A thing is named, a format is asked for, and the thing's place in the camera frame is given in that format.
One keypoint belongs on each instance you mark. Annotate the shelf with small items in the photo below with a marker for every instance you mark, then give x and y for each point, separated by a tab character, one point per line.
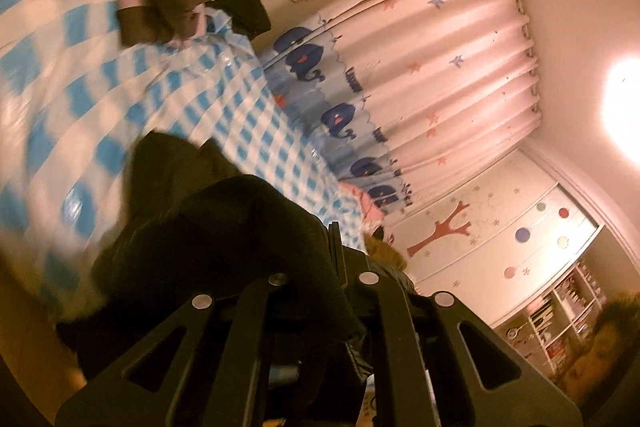
550	331

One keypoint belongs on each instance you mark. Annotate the black garment by wall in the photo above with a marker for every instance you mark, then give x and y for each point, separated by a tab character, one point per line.
248	17

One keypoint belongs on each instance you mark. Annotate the white wardrobe with tree decal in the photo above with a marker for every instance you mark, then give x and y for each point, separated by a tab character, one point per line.
497	241

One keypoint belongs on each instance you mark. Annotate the black puffer jacket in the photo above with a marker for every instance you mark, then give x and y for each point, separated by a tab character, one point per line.
196	226

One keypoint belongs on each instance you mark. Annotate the pink clothes by curtain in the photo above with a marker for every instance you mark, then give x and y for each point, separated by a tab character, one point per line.
369	210

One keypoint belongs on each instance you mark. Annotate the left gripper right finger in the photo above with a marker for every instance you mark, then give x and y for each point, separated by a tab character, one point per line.
431	361

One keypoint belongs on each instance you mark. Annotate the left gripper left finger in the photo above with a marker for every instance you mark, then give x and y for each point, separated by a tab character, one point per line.
175	371

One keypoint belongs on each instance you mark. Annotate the whale pattern curtain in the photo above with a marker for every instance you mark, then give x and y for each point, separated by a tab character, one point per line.
406	99

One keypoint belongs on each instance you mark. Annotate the blue white checkered bed cover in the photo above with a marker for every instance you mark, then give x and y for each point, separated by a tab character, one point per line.
73	104

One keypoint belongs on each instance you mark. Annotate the brown fur trimmed garment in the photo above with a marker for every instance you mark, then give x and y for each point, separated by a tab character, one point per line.
384	259

